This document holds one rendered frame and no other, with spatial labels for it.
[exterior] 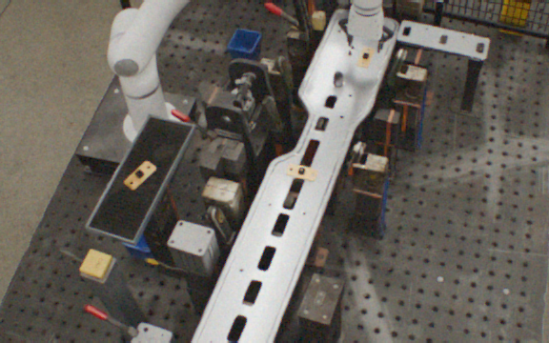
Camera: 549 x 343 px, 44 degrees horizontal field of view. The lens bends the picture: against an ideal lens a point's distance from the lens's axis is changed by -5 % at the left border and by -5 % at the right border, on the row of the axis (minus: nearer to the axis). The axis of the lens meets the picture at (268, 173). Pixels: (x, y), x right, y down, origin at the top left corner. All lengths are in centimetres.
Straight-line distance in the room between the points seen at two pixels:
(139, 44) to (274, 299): 80
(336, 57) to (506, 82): 70
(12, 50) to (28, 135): 67
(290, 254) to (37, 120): 213
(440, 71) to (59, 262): 147
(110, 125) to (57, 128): 120
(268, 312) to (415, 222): 66
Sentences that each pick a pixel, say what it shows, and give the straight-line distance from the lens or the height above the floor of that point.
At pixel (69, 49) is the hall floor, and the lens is 396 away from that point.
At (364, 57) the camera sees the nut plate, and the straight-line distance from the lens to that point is 219.
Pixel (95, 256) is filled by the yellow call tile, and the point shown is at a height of 116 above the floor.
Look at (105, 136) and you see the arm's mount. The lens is 238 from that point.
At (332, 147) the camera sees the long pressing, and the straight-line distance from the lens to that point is 198.
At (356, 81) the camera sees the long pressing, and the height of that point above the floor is 100.
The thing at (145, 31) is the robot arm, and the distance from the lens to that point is 200.
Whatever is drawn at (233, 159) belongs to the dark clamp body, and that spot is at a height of 108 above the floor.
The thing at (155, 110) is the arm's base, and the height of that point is 92.
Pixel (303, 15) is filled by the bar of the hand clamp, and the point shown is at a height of 113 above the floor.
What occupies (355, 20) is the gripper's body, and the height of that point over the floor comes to 117.
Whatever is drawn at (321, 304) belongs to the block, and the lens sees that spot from 170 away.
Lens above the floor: 258
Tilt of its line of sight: 55 degrees down
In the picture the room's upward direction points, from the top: 8 degrees counter-clockwise
